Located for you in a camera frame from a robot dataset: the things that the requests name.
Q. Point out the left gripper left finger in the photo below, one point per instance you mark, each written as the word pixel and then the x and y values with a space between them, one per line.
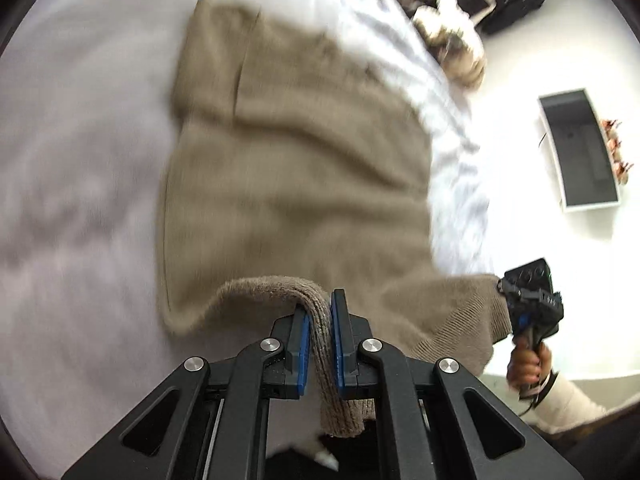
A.
pixel 207 420

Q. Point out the white sleeve right forearm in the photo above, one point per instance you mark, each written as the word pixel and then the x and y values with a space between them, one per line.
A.
pixel 563 407

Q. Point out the person right hand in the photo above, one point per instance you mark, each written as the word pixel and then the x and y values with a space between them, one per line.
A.
pixel 528 366

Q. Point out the dried flower decoration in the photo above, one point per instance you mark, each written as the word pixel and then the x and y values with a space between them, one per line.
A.
pixel 613 143

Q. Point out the curved monitor on wall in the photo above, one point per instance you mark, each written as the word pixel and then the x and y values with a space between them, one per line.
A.
pixel 582 160

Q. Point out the lavender bed blanket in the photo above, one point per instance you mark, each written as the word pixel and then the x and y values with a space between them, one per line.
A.
pixel 85 135

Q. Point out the brown knit sweater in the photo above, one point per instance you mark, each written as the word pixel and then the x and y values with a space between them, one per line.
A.
pixel 298 171

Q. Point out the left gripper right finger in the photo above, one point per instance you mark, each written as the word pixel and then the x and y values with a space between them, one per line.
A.
pixel 434 420

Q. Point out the beige striped clothes pile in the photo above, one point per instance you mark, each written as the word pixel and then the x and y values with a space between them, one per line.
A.
pixel 450 36

